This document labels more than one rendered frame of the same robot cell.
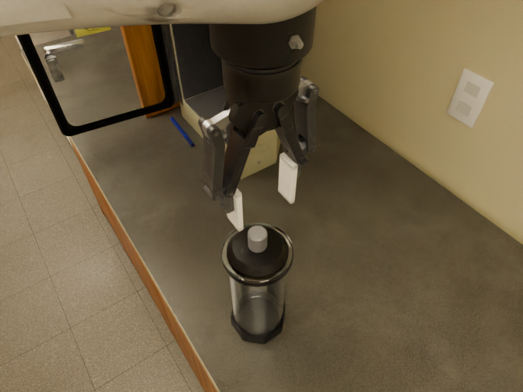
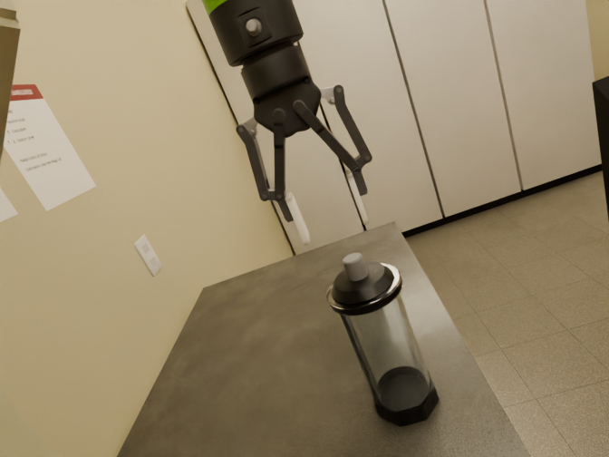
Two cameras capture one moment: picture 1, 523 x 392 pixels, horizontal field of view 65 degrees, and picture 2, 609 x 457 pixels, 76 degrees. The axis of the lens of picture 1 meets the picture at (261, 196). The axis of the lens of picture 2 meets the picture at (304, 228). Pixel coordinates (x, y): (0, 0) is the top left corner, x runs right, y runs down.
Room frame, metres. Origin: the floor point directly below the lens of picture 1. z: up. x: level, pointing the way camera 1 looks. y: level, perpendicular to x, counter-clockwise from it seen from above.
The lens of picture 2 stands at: (0.73, 0.31, 1.45)
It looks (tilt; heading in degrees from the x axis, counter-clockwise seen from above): 19 degrees down; 224
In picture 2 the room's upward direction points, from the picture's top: 23 degrees counter-clockwise
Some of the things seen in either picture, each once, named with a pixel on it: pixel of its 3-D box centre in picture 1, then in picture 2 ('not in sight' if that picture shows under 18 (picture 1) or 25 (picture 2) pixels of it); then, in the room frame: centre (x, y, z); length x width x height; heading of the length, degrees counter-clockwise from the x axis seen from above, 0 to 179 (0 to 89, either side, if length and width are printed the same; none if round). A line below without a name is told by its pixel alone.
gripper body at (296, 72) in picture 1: (261, 90); (284, 95); (0.35, 0.00, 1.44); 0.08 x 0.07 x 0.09; 125
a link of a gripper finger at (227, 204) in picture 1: (219, 197); (363, 172); (0.32, 0.05, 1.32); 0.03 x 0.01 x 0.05; 125
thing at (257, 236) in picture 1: (257, 246); (359, 277); (0.35, 0.01, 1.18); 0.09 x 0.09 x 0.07
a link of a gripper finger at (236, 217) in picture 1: (233, 205); (357, 197); (0.33, 0.03, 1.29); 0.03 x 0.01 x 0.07; 35
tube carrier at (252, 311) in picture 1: (257, 286); (384, 342); (0.35, 0.01, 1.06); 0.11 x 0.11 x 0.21
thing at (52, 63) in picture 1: (54, 68); not in sight; (0.83, 0.47, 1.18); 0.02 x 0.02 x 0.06; 28
